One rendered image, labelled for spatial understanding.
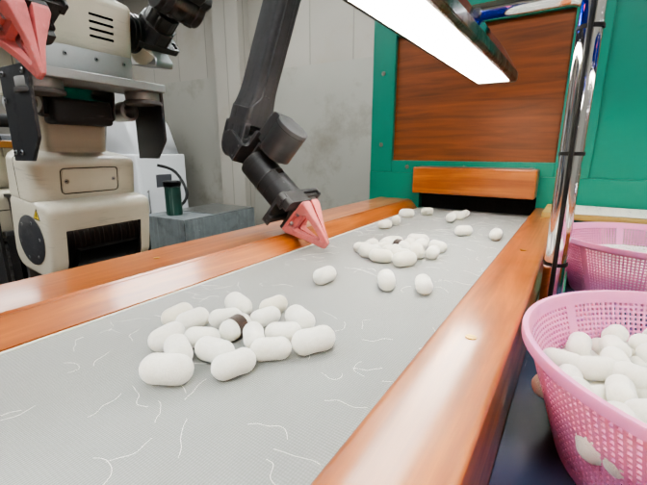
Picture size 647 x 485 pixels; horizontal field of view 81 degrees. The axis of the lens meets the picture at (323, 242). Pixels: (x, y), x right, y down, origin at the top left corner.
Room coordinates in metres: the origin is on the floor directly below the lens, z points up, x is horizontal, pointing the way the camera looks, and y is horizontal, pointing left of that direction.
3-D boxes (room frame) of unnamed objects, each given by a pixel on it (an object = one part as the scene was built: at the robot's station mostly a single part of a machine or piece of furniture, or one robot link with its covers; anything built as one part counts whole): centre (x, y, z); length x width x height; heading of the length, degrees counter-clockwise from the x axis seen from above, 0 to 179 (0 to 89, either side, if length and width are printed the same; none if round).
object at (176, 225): (3.38, 1.14, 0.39); 0.82 x 0.65 x 0.79; 150
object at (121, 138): (3.92, 1.81, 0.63); 0.63 x 0.56 x 1.25; 60
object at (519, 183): (1.00, -0.39, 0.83); 0.30 x 0.06 x 0.07; 57
